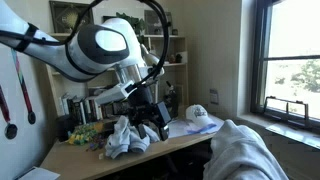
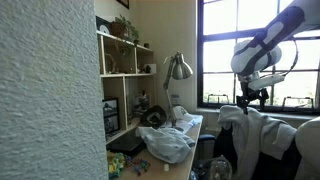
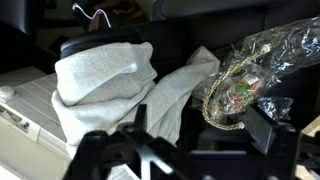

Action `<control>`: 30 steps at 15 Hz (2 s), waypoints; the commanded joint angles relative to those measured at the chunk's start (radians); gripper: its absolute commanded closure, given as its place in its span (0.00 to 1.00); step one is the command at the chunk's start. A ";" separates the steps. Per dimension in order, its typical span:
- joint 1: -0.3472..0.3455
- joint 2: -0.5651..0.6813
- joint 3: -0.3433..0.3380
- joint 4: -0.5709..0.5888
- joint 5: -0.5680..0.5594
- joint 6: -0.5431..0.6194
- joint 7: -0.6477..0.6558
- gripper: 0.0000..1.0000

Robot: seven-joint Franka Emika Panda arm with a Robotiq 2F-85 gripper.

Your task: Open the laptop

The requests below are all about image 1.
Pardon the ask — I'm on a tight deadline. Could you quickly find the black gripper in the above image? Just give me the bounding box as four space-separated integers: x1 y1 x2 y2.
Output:
127 84 173 141

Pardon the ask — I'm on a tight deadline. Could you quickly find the grey window sill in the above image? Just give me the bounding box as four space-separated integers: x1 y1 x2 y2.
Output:
236 113 320 151

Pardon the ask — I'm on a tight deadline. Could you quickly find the green potted plant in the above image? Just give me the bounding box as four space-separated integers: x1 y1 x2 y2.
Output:
115 11 148 44

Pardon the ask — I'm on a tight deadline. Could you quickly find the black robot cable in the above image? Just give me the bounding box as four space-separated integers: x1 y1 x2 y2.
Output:
0 0 170 93

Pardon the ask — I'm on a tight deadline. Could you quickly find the black metal window bracket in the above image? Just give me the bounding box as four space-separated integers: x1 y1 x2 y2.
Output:
263 95 311 129

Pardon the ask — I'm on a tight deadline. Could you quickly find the yellow green stuffed toy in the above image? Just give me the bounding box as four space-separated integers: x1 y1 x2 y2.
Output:
66 121 108 151

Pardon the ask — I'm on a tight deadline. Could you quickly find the wooden shelf unit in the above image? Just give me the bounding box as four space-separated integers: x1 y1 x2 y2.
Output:
44 31 190 125

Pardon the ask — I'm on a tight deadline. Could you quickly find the dark frame with gold pattern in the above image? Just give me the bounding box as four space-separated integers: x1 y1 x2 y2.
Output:
49 0 95 34

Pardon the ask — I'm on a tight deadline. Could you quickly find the dark window frame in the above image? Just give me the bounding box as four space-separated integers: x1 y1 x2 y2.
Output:
250 0 320 133

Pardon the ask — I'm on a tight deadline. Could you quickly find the white baseball cap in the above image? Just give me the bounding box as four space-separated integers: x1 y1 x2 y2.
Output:
185 104 218 129

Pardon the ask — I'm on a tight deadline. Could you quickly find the black cup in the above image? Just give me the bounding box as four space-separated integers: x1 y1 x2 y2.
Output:
54 114 76 143

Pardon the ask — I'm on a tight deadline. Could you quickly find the medal with colourful ribbon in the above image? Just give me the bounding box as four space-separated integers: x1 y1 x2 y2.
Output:
9 48 37 125

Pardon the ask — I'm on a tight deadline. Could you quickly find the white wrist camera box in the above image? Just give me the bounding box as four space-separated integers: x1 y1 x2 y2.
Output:
94 80 137 106

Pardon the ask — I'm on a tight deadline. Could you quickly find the black book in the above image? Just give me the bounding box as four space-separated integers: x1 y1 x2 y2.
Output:
71 99 84 125

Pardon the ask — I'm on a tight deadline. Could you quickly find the grey hoodie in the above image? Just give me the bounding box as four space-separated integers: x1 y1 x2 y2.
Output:
203 119 289 180

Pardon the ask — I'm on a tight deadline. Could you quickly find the white paper sheet on desk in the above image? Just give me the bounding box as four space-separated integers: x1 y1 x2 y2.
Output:
166 114 225 139

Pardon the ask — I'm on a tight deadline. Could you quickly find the white paper pad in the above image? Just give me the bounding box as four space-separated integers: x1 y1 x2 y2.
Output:
16 165 61 180

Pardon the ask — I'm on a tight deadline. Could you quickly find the medal with red ribbon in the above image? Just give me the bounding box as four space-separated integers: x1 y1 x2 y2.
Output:
0 84 19 140

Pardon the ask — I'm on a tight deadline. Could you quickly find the light grey clothing pile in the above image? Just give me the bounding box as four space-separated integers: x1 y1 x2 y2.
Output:
104 114 161 160

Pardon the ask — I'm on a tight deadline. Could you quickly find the wall outlet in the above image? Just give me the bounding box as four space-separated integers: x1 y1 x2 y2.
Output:
209 88 220 105

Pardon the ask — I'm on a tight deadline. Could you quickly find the black microscope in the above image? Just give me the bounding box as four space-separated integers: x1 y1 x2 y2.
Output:
162 80 179 118

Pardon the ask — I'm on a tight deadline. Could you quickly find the grey picture frame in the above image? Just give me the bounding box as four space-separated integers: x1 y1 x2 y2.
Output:
143 9 174 36

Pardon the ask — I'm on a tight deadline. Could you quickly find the book with white spine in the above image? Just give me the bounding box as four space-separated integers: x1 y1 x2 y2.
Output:
83 99 93 123

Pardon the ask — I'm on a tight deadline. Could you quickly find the small dark picture frame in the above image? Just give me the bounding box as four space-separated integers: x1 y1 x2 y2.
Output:
102 14 118 24

